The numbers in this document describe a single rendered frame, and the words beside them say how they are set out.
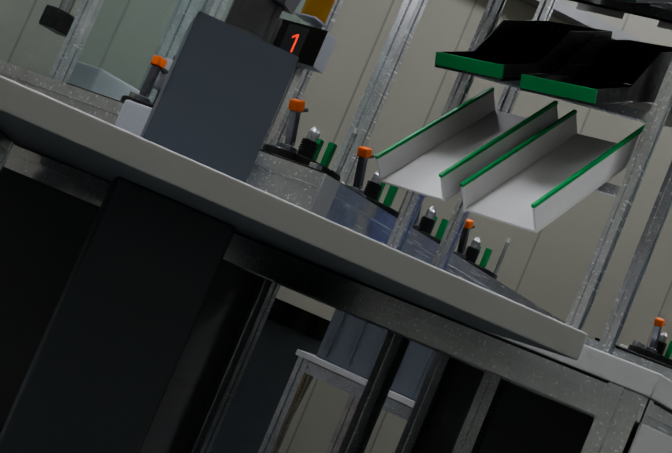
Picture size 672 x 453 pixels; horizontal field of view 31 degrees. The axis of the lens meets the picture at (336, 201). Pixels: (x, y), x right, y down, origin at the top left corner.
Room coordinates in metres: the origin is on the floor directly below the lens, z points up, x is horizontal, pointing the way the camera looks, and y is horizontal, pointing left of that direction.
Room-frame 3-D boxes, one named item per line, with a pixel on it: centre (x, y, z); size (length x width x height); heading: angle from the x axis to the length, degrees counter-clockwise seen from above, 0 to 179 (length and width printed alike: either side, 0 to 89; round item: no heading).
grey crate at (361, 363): (4.06, -0.50, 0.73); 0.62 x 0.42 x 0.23; 58
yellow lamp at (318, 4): (2.20, 0.17, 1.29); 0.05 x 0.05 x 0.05
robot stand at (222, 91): (1.57, 0.20, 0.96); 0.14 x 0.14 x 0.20; 11
